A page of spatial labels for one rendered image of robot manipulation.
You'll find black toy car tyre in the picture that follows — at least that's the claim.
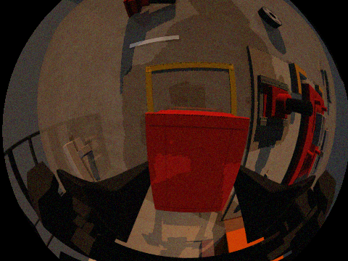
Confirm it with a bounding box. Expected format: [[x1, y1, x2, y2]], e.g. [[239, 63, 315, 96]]
[[258, 7, 282, 28]]

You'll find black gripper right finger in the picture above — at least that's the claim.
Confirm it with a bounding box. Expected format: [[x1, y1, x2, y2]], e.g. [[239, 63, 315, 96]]
[[233, 165, 316, 243]]

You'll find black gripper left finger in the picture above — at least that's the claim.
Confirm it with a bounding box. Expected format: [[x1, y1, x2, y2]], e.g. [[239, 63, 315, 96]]
[[56, 160, 151, 243]]

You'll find yellow rectangular border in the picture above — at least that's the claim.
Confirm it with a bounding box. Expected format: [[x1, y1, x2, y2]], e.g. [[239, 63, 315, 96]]
[[145, 62, 237, 116]]

